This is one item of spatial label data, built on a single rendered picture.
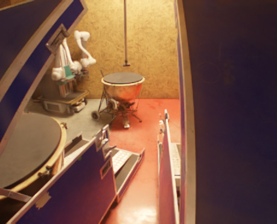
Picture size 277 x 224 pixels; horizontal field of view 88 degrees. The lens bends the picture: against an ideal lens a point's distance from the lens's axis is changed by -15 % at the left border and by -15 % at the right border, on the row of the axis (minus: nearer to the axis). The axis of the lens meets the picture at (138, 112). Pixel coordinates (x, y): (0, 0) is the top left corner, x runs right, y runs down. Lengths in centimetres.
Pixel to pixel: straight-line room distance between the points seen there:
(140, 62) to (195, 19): 298
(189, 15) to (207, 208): 76
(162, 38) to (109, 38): 109
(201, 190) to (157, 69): 342
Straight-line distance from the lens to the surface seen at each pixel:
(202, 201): 53
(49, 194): 91
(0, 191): 75
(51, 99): 365
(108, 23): 373
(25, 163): 100
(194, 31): 77
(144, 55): 371
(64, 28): 79
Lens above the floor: 157
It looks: 28 degrees down
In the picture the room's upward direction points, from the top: straight up
